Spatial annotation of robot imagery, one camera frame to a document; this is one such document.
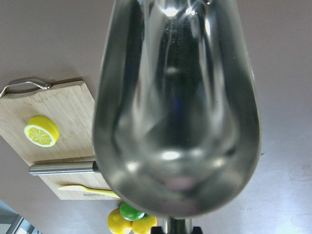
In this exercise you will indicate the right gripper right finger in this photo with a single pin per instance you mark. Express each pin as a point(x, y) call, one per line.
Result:
point(197, 230)

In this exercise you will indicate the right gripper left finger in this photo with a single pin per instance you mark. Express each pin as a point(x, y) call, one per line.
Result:
point(157, 230)

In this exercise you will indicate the stainless steel ice scoop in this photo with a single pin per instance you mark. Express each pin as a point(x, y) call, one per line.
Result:
point(176, 129)

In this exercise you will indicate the upper whole yellow lemon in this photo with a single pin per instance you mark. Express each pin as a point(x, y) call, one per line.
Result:
point(144, 225)

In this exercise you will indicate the whole yellow lemon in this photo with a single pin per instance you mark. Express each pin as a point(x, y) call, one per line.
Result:
point(144, 225)
point(117, 224)

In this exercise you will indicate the green lime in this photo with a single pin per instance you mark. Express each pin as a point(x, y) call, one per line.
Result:
point(129, 213)

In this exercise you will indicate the lower whole yellow lemon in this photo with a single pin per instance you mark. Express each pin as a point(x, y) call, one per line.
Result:
point(117, 224)

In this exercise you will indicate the yellow plastic knife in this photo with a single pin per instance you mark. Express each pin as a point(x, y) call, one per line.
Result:
point(81, 188)

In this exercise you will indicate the steel muddler black tip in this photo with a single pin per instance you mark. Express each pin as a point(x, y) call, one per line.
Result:
point(64, 168)

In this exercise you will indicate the bamboo cutting board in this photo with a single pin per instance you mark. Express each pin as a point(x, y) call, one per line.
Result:
point(70, 105)

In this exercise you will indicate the half lemon slice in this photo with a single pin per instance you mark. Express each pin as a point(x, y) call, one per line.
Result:
point(41, 131)

